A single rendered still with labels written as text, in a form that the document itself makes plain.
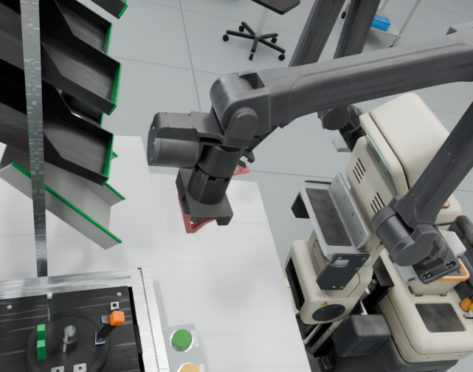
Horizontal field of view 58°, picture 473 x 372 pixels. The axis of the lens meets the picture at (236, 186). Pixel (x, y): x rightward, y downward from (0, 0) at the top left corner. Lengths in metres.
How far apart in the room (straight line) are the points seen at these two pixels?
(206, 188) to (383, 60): 0.29
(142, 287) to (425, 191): 0.60
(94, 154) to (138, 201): 0.41
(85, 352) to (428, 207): 0.67
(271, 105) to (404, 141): 0.49
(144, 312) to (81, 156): 0.34
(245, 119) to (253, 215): 0.82
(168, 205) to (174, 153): 0.71
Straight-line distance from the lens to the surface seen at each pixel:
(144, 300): 0.95
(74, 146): 0.85
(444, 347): 1.45
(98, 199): 1.02
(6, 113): 0.74
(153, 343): 0.91
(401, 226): 0.87
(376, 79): 0.59
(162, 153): 0.54
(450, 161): 0.80
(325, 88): 0.56
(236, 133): 0.52
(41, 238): 0.91
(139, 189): 1.28
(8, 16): 0.66
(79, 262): 1.11
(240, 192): 1.36
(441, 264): 0.99
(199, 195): 0.61
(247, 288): 1.14
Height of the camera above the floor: 1.77
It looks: 41 degrees down
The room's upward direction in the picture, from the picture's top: 22 degrees clockwise
